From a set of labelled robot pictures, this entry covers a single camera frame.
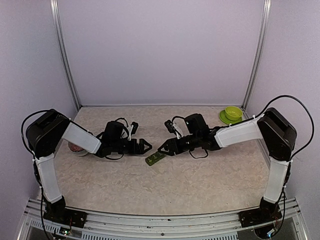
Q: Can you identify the aluminium frame post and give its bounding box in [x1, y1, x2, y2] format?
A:
[50, 0, 82, 111]
[241, 0, 272, 111]

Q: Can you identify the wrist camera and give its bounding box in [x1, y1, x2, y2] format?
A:
[127, 121, 139, 141]
[164, 120, 184, 139]

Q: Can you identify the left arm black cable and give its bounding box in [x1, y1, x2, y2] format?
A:
[20, 109, 51, 156]

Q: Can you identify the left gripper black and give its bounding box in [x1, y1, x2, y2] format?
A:
[111, 138, 153, 155]

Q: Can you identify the red patterned white bowl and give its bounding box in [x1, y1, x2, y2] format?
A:
[67, 142, 88, 157]

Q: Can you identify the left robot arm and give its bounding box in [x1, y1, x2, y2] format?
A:
[20, 109, 153, 223]

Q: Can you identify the front aluminium rail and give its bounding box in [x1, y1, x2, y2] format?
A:
[17, 197, 308, 240]

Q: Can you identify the green bowl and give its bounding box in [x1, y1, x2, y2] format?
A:
[224, 106, 243, 121]

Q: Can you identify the green weekly pill organizer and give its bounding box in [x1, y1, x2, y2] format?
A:
[145, 151, 167, 166]

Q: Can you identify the green saucer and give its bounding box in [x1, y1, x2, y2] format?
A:
[219, 110, 243, 125]

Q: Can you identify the left aluminium frame post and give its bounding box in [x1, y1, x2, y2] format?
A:
[50, 0, 82, 111]

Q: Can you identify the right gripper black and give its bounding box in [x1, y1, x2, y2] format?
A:
[157, 133, 200, 157]

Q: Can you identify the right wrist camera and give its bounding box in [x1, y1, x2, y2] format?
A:
[164, 120, 184, 139]

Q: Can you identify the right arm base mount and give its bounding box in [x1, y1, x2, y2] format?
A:
[238, 208, 283, 228]

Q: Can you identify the right aluminium frame post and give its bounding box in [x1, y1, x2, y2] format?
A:
[241, 0, 272, 111]

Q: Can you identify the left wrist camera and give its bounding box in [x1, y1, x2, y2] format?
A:
[127, 121, 139, 141]

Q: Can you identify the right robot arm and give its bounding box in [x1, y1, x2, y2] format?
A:
[158, 107, 297, 222]

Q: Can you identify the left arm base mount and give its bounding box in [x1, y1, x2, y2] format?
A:
[43, 208, 88, 229]

